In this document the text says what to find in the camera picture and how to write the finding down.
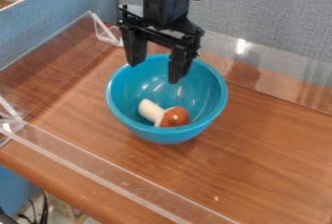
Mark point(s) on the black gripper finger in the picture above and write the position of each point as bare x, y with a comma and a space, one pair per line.
181, 58
134, 44

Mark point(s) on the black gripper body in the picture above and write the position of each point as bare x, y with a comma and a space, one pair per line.
181, 33

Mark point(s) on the white brown toy mushroom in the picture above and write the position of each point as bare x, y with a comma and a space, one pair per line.
171, 117

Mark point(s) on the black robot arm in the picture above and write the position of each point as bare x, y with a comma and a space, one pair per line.
160, 23

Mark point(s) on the blue plastic bowl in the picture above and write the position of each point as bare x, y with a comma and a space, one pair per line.
201, 92

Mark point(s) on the blue partition with wooden shelf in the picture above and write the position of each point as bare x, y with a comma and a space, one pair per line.
33, 20

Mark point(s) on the clear acrylic back barrier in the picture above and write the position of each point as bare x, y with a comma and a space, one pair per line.
286, 75

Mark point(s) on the clear acrylic barrier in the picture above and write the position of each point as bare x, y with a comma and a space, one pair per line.
166, 203
286, 75

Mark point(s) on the clear acrylic front barrier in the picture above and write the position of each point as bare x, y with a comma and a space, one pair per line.
166, 203

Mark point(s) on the clear acrylic corner bracket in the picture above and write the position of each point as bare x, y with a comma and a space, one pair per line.
106, 34

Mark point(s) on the clear acrylic left bracket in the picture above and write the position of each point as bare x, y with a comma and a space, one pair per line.
11, 121

